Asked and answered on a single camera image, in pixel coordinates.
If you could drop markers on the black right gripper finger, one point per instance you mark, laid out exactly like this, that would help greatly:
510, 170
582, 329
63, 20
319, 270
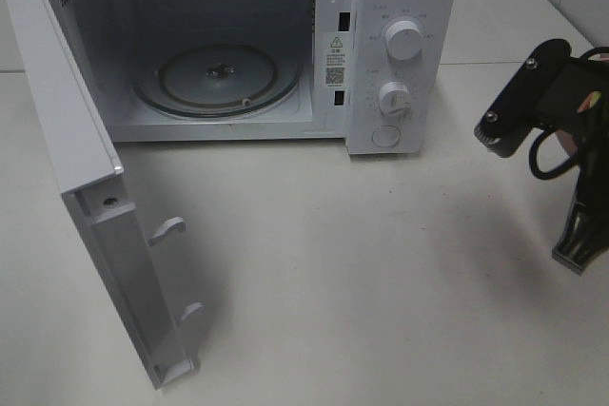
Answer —
584, 237

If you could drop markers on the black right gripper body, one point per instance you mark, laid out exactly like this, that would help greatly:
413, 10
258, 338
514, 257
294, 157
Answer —
580, 98

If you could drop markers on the white microwave knob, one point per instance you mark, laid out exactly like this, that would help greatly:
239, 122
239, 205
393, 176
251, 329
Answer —
395, 99
403, 39

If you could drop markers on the round door release button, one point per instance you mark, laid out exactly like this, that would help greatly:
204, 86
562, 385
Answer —
386, 136

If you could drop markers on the white microwave door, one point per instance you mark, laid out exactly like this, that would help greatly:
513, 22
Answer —
91, 182

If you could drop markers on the white microwave oven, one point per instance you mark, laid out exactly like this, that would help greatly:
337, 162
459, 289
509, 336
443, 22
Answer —
340, 44

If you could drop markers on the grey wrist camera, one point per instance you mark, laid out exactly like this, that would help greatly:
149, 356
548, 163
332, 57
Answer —
505, 124

